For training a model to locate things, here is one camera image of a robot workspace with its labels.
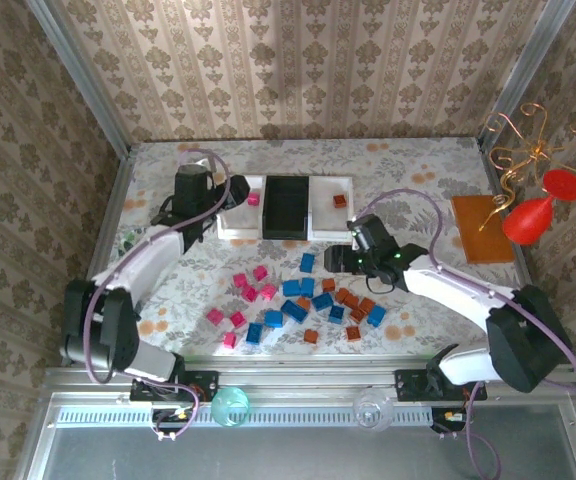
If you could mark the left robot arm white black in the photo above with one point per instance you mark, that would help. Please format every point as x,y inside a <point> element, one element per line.
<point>153,255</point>

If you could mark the clear glass cup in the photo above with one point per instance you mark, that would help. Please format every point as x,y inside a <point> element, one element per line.
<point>373,409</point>

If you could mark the long blue lego brick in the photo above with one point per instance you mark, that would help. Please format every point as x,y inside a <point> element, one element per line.
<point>295,311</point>

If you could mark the black rectangular bin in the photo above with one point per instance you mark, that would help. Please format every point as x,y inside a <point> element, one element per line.
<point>287,205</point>

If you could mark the white rectangular tray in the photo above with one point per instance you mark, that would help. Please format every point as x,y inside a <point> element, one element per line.
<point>328,222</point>
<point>238,222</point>

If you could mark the teal glass cup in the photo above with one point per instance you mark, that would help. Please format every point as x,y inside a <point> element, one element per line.
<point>230,406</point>

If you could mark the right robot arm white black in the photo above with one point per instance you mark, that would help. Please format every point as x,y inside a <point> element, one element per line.
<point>448,285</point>

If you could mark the aluminium frame post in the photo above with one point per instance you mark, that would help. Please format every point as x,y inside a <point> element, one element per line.
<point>83,75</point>
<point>523,70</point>

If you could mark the red vase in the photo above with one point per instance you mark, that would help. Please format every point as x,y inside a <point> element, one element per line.
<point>528,220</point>

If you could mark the orange wooden board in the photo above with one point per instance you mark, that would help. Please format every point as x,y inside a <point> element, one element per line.
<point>483,235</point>

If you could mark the aluminium side frame rail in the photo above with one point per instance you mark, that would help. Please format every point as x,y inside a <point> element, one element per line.
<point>113,210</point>

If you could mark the pink lego brick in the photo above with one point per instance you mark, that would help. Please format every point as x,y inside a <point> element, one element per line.
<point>238,318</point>
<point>250,293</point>
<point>215,315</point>
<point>240,280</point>
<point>260,272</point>
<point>229,340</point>
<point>268,291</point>
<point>253,199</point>

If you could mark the floral patterned tablecloth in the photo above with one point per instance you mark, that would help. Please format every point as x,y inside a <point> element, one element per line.
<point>398,165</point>

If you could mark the aluminium front frame rail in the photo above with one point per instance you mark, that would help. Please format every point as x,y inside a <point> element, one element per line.
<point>308,380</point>

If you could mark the orange lego brick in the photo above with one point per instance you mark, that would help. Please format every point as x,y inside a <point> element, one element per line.
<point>367,305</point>
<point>352,301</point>
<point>341,294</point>
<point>328,285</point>
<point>357,315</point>
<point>303,302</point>
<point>339,200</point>
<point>310,336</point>
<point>353,333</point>

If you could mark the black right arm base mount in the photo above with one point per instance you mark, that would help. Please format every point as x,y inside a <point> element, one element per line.
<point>413,384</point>

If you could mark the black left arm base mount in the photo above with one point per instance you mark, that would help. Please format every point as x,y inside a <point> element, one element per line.
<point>203,382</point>

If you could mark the grey metal sheet shelf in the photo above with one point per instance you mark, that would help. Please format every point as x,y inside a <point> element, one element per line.
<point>288,452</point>

